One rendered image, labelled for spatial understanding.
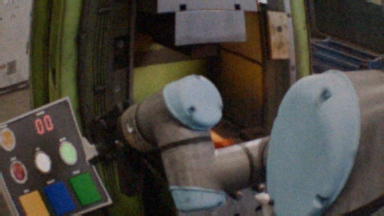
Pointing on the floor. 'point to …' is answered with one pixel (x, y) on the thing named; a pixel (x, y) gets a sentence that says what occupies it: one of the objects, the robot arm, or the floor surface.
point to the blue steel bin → (341, 57)
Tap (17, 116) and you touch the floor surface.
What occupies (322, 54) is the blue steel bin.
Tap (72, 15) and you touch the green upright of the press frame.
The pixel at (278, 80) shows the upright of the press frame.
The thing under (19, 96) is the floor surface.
